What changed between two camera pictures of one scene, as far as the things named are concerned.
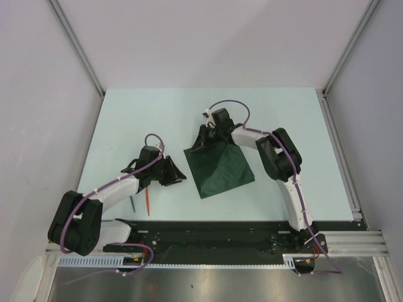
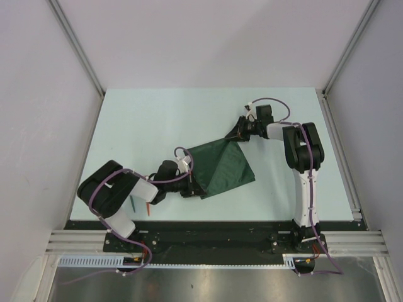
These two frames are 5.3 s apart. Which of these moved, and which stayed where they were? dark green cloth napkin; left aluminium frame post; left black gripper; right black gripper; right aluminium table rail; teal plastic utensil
Moved: left black gripper; right black gripper
Stayed: dark green cloth napkin; teal plastic utensil; left aluminium frame post; right aluminium table rail
